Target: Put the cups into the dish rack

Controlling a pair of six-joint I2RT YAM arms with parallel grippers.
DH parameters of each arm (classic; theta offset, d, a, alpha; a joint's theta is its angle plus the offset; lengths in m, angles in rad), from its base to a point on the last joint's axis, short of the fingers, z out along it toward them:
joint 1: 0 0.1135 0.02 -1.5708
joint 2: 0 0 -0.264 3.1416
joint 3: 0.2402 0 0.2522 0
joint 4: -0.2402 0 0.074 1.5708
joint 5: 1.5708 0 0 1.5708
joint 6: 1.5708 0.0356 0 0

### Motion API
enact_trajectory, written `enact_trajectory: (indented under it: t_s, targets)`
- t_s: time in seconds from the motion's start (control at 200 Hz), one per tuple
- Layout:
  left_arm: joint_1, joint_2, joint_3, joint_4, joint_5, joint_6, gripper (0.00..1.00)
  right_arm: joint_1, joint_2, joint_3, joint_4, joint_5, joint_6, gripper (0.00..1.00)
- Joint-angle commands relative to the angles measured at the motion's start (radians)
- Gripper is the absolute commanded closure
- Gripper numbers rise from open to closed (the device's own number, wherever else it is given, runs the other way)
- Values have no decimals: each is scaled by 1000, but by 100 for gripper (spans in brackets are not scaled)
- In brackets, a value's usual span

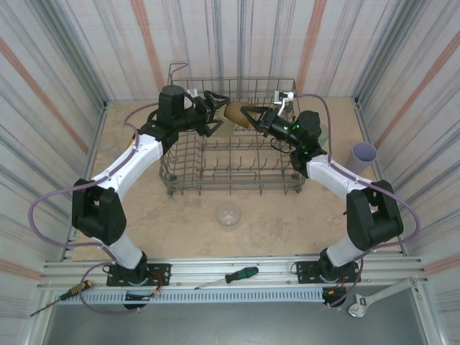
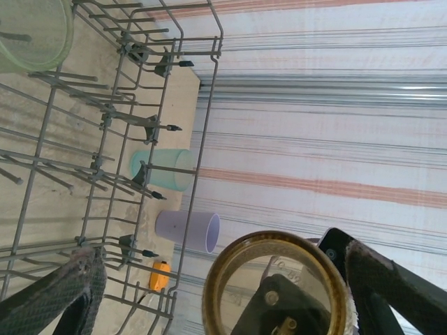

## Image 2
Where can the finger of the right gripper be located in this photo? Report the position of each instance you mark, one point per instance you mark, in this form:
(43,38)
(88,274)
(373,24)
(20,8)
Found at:
(286,307)
(333,247)

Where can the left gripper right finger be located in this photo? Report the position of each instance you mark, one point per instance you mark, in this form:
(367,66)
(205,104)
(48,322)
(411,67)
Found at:
(384,296)

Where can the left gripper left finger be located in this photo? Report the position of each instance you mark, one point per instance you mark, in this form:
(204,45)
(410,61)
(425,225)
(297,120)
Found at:
(52,293)

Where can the amber plastic cup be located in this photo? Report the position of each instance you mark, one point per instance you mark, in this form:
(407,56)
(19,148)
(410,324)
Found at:
(213,289)

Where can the lavender plastic cup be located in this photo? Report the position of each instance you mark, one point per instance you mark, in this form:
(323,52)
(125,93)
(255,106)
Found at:
(174,227)

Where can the teal plastic cup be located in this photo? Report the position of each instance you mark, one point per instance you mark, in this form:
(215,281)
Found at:
(167,171)

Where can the pale green plastic cup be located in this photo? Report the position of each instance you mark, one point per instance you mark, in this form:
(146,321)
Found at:
(35,52)

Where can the orange plastic block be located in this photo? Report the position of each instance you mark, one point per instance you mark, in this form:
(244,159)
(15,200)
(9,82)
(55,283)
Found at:
(160,275)

